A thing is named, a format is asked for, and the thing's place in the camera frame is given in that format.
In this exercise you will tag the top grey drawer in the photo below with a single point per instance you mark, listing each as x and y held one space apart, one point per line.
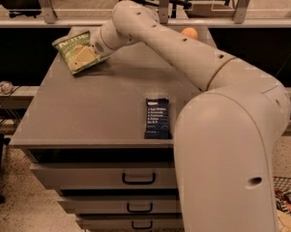
109 175

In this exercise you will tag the bottom grey drawer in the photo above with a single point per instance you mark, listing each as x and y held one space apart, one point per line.
130 222

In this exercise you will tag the metal railing frame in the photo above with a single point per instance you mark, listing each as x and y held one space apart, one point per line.
99 10

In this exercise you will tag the crumpled plastic on shelf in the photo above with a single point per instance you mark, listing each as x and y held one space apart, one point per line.
6 87

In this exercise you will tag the grey drawer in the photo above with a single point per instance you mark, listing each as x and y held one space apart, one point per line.
121 204
109 175
130 222

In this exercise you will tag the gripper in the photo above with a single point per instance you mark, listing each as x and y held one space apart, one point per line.
98 47

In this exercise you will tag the green jalapeno chip bag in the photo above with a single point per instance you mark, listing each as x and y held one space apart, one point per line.
65 46

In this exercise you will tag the wire basket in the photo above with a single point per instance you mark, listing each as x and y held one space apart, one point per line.
282 183

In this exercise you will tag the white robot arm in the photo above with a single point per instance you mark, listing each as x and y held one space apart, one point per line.
224 137

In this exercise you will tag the grey drawer cabinet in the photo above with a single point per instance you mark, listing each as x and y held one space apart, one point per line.
100 115

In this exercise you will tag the middle grey drawer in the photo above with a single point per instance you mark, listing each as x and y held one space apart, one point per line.
121 204

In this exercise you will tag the dark blue snack bar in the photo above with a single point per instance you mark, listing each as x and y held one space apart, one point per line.
157 119

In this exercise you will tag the red snack bag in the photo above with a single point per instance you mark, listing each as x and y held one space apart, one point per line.
282 203

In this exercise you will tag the orange fruit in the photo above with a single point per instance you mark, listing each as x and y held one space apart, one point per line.
190 32

